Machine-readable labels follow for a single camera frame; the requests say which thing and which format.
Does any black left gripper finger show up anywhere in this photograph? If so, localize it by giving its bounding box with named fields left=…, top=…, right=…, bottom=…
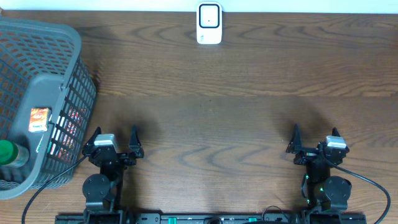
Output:
left=129, top=126, right=144, bottom=158
left=85, top=127, right=101, bottom=149

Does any white barcode scanner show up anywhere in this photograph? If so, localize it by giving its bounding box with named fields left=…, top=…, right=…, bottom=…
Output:
left=196, top=1, right=223, bottom=45

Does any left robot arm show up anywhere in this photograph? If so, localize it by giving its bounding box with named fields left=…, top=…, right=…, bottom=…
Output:
left=82, top=126, right=144, bottom=223

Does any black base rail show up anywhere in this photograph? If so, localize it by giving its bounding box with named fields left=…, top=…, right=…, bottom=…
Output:
left=54, top=213, right=367, bottom=224

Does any orange juice carton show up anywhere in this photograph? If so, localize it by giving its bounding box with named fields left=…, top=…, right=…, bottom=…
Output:
left=29, top=108, right=52, bottom=133

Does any green lidded jar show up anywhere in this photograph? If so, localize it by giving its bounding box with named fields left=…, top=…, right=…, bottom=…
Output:
left=1, top=139, right=30, bottom=168

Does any black right camera cable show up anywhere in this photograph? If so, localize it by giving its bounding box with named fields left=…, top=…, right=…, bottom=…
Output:
left=320, top=149, right=392, bottom=224

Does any red Top candy bar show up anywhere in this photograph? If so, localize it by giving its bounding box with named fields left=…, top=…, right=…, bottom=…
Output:
left=47, top=108, right=86, bottom=163

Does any grey plastic basket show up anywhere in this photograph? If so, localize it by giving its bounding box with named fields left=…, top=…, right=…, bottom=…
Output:
left=1, top=17, right=96, bottom=200

